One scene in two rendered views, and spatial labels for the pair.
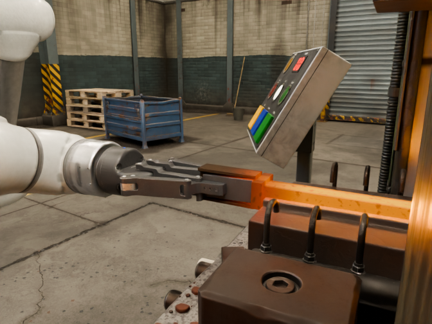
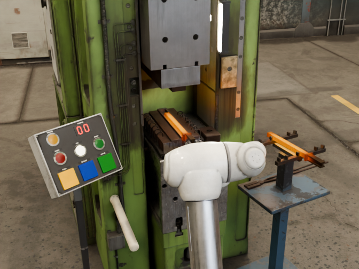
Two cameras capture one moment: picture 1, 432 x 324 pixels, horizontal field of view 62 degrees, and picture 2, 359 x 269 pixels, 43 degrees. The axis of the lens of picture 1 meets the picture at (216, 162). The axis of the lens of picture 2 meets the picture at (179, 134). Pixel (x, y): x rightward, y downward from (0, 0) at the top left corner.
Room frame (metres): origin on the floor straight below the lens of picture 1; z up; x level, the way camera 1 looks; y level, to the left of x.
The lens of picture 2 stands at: (1.96, 1.40, 1.99)
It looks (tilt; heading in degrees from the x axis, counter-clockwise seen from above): 25 degrees down; 225
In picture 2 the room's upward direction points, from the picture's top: 1 degrees counter-clockwise
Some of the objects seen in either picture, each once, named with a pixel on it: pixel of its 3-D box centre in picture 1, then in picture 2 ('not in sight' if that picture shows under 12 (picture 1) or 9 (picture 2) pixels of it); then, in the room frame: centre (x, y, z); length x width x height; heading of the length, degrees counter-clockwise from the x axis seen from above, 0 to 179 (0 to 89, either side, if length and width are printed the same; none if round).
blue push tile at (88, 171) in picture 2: (260, 123); (87, 171); (0.99, -0.12, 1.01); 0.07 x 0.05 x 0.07; 179
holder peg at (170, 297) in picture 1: (182, 303); not in sight; (0.39, 0.04, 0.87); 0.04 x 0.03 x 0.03; 64
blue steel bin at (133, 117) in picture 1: (142, 118); not in sight; (5.90, 1.21, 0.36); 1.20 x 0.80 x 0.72; 45
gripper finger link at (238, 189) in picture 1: (227, 188); not in sight; (0.44, -0.02, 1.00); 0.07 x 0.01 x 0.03; 63
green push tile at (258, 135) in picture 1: (264, 128); (106, 163); (0.89, -0.12, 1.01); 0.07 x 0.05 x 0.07; 179
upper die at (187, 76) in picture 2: not in sight; (167, 65); (0.36, -0.27, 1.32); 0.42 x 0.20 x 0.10; 64
